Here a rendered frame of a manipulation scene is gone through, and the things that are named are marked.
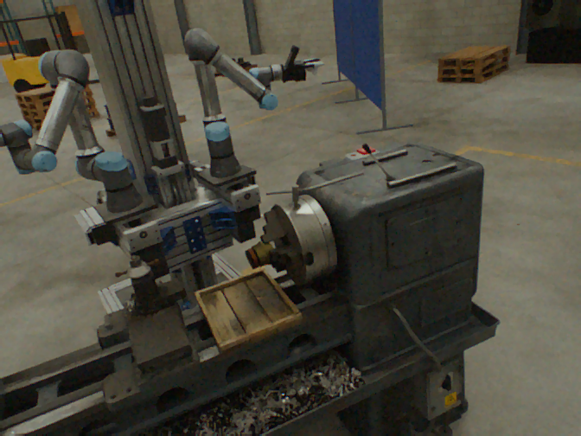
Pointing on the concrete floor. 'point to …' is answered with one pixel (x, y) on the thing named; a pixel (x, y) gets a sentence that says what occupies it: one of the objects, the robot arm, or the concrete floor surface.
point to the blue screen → (361, 52)
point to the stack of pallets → (38, 109)
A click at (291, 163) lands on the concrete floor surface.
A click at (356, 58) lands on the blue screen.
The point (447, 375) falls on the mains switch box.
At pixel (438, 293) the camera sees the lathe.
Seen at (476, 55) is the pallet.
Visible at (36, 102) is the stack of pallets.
